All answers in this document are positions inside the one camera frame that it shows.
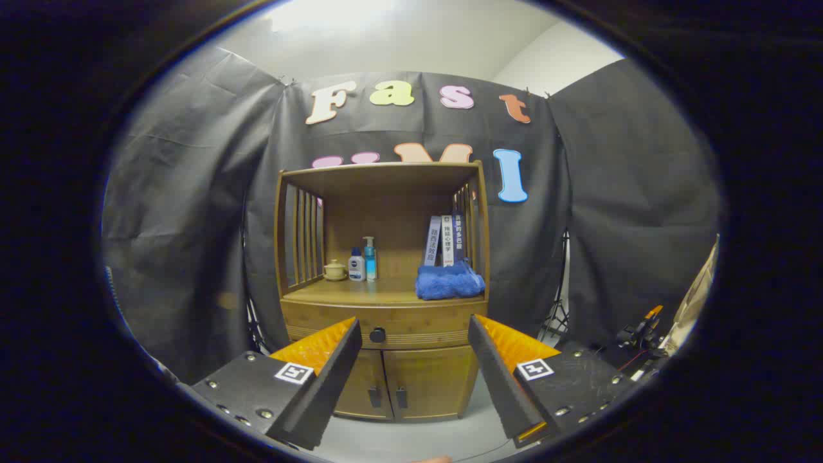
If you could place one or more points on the beige bag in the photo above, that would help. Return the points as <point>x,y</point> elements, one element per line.
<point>694,296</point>

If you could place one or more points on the blue pump bottle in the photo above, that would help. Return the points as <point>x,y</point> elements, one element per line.
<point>370,260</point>

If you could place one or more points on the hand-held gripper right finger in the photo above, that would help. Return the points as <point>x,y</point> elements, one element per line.
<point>498,379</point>

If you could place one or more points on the dark blue book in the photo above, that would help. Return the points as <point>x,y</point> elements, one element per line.
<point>458,238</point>

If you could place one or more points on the wooden cabinet door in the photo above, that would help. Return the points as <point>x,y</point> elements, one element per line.
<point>370,373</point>
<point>431,382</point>

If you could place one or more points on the blue folded towel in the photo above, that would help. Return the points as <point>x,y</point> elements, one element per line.
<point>447,283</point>

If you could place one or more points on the grey book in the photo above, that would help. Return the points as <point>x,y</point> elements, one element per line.
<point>432,241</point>

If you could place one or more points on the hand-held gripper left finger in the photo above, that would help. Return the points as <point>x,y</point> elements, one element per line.
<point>321,392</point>

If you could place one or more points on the white book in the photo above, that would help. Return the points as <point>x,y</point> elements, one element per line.
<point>447,241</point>

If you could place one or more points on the wooden cabinet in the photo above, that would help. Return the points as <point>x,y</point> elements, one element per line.
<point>386,183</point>

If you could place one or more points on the white bottle with blue cap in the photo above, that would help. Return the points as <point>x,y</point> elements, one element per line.
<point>356,267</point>

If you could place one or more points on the black drawer knob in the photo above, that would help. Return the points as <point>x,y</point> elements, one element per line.
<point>377,334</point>

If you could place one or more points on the black clamp with orange tip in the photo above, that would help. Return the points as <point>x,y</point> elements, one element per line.
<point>640,331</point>

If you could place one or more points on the black tripod stand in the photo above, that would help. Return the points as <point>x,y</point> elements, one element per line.
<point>557,315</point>

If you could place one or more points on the black backdrop cloth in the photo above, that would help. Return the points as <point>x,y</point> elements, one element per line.
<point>193,225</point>

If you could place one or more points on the wooden countertop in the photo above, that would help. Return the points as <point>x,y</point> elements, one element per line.
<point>379,292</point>

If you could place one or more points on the cream lidded cup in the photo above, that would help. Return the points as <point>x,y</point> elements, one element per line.
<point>334,270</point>

